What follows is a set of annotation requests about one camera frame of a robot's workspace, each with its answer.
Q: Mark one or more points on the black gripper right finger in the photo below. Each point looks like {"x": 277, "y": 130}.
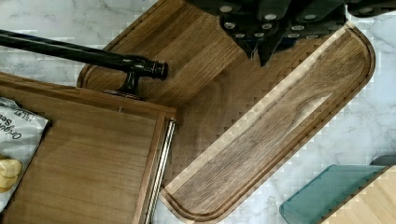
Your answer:
{"x": 301, "y": 22}

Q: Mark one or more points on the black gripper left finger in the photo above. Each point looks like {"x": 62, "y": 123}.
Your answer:
{"x": 245, "y": 30}

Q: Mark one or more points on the black drawer handle bar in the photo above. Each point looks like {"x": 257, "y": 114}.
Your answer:
{"x": 134, "y": 66}

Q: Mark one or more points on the wooden drawer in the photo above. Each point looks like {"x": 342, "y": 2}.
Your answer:
{"x": 98, "y": 160}

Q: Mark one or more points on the dark wooden cutting board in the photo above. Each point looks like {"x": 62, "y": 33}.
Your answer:
{"x": 238, "y": 120}

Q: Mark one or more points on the teal canister with bamboo lid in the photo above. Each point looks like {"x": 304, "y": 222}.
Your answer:
{"x": 328, "y": 190}

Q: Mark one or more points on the white chip bag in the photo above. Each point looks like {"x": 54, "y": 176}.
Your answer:
{"x": 20, "y": 134}

